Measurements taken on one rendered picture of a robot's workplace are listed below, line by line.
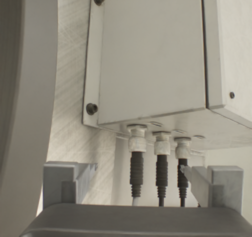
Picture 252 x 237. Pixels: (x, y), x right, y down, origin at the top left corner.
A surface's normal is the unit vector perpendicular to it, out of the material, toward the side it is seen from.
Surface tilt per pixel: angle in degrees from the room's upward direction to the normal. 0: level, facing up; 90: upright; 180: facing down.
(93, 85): 90
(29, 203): 90
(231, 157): 180
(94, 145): 90
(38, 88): 90
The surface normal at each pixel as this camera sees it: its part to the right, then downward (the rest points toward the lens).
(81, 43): 0.76, -0.14
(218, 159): -0.51, 0.50
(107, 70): -0.66, -0.21
